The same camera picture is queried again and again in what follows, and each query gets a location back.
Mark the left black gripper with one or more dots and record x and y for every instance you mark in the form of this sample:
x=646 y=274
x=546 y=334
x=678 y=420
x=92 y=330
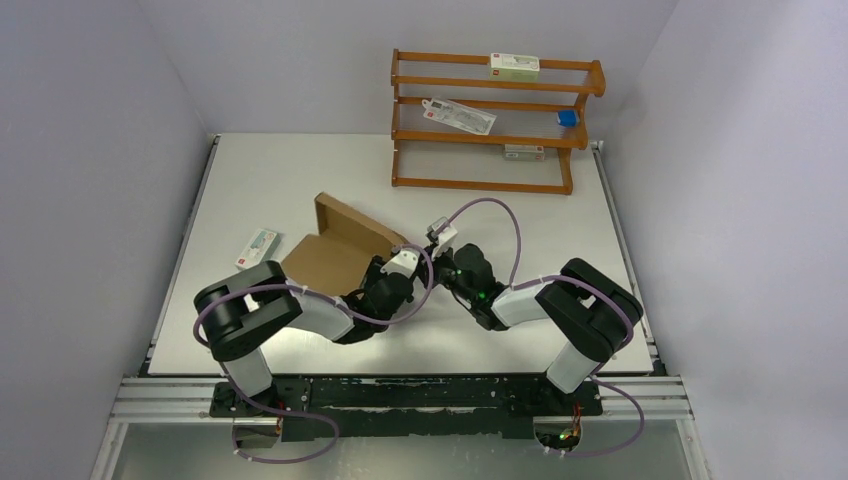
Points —
x=373 y=273

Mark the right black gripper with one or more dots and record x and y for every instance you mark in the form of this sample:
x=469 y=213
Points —
x=447 y=253

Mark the brown cardboard box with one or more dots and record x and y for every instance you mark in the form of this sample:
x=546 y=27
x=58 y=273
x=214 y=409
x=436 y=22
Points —
x=335 y=259

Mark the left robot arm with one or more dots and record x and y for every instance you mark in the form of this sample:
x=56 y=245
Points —
x=240 y=313

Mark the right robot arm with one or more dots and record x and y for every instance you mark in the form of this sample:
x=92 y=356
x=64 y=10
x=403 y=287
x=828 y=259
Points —
x=596 y=315

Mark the white box lower shelf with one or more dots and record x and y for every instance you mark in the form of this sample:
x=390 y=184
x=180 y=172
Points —
x=526 y=153

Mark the white green box on table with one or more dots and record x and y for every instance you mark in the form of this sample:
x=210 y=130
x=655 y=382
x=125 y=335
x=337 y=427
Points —
x=261 y=247

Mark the white green box top shelf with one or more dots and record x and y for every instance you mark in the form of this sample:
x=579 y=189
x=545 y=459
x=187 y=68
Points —
x=514 y=68

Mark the orange wooden shelf rack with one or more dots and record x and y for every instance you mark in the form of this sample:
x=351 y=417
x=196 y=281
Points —
x=526 y=114

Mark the white flat package middle shelf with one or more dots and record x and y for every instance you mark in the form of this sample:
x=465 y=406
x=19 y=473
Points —
x=458 y=116

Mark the blue small cube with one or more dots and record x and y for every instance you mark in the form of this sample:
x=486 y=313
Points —
x=568 y=118

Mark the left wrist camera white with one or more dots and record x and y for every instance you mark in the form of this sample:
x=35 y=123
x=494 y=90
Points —
x=404 y=262

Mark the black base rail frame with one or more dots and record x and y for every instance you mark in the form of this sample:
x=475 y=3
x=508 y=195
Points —
x=517 y=406

